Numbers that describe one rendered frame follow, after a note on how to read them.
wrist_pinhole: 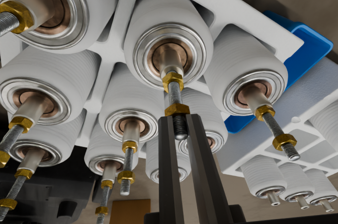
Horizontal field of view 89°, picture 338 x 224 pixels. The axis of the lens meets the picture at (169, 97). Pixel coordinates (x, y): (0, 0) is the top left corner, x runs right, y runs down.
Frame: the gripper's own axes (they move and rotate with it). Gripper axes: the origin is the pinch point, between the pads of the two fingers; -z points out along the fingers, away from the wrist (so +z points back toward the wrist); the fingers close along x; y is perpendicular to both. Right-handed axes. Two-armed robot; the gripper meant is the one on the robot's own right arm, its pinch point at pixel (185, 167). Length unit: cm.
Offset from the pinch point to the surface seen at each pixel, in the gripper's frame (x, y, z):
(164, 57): 0.6, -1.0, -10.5
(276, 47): -16.4, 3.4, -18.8
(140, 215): 23, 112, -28
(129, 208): 30, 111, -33
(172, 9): -0.6, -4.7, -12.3
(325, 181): -46, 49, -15
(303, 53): -30.1, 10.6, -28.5
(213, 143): -6.3, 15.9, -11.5
